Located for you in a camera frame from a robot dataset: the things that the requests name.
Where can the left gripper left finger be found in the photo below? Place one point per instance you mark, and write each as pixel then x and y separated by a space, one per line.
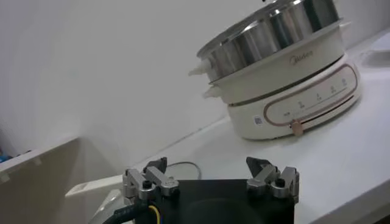
pixel 152 182

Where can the white rounded side table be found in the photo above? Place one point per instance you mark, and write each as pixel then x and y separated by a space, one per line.
pixel 30 188

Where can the stainless steel steamer basket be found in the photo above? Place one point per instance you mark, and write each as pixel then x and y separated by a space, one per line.
pixel 262 39

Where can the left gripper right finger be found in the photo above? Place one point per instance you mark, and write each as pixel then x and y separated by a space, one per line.
pixel 274 181

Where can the white electric cooker pot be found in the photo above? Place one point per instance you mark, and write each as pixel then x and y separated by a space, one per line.
pixel 274 100

